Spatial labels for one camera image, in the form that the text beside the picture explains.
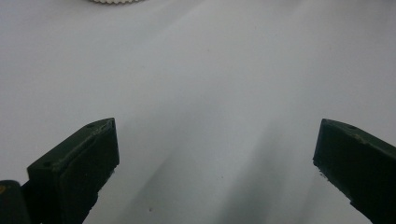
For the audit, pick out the white plastic basket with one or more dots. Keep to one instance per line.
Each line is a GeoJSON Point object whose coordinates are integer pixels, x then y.
{"type": "Point", "coordinates": [116, 1]}

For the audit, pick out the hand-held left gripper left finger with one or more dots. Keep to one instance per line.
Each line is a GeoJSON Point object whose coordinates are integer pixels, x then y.
{"type": "Point", "coordinates": [74, 171]}

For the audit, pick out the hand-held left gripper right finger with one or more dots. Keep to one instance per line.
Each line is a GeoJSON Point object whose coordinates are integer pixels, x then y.
{"type": "Point", "coordinates": [358, 165]}

